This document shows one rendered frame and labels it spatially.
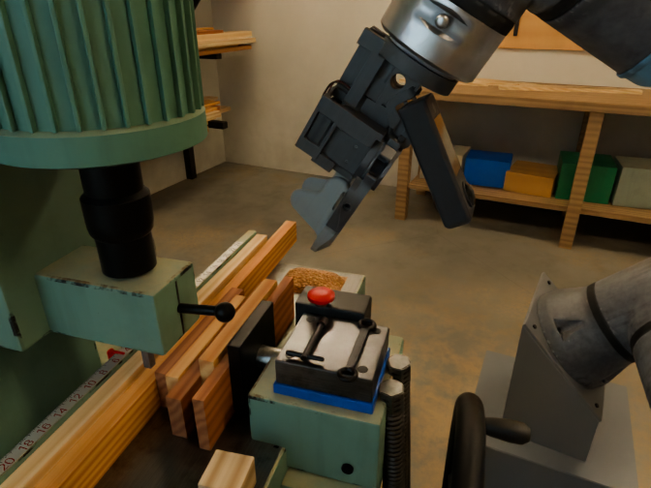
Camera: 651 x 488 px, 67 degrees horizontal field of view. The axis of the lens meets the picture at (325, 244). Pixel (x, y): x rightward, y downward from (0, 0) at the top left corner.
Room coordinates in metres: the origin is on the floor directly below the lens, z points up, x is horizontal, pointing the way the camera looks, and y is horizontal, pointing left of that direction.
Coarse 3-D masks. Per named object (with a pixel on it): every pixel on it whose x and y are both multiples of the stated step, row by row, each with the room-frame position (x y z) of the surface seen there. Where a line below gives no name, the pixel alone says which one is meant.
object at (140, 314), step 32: (64, 256) 0.45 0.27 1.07; (96, 256) 0.45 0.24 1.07; (64, 288) 0.40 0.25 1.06; (96, 288) 0.39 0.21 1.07; (128, 288) 0.39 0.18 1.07; (160, 288) 0.39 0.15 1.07; (192, 288) 0.43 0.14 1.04; (64, 320) 0.41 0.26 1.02; (96, 320) 0.39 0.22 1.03; (128, 320) 0.38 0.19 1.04; (160, 320) 0.38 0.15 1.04; (192, 320) 0.42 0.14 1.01; (160, 352) 0.37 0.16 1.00
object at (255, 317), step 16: (272, 304) 0.48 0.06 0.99; (256, 320) 0.44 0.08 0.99; (272, 320) 0.48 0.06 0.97; (240, 336) 0.41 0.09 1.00; (256, 336) 0.43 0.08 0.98; (272, 336) 0.47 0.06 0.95; (240, 352) 0.40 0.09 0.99; (256, 352) 0.43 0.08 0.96; (272, 352) 0.43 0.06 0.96; (240, 368) 0.40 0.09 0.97; (256, 368) 0.43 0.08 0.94; (240, 384) 0.40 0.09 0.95; (240, 400) 0.40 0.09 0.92
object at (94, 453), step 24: (288, 240) 0.80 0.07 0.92; (264, 264) 0.70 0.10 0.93; (240, 288) 0.61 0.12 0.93; (144, 384) 0.40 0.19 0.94; (120, 408) 0.37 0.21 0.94; (144, 408) 0.39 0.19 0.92; (96, 432) 0.34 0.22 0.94; (120, 432) 0.35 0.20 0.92; (72, 456) 0.31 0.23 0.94; (96, 456) 0.32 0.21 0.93; (48, 480) 0.29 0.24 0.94; (72, 480) 0.29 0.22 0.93; (96, 480) 0.31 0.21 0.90
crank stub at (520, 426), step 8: (488, 424) 0.40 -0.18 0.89; (496, 424) 0.40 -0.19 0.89; (504, 424) 0.40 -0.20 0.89; (512, 424) 0.39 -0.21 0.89; (520, 424) 0.39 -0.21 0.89; (488, 432) 0.39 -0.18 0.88; (496, 432) 0.39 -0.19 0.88; (504, 432) 0.39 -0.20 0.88; (512, 432) 0.39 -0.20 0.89; (520, 432) 0.39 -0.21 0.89; (528, 432) 0.39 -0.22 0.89; (504, 440) 0.39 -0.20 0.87; (512, 440) 0.38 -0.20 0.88; (520, 440) 0.38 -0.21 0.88; (528, 440) 0.38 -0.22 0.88
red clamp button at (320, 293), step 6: (318, 288) 0.46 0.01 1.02; (324, 288) 0.46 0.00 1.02; (312, 294) 0.45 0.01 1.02; (318, 294) 0.45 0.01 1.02; (324, 294) 0.45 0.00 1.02; (330, 294) 0.45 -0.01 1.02; (312, 300) 0.44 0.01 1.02; (318, 300) 0.44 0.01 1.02; (324, 300) 0.44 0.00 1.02; (330, 300) 0.44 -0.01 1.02
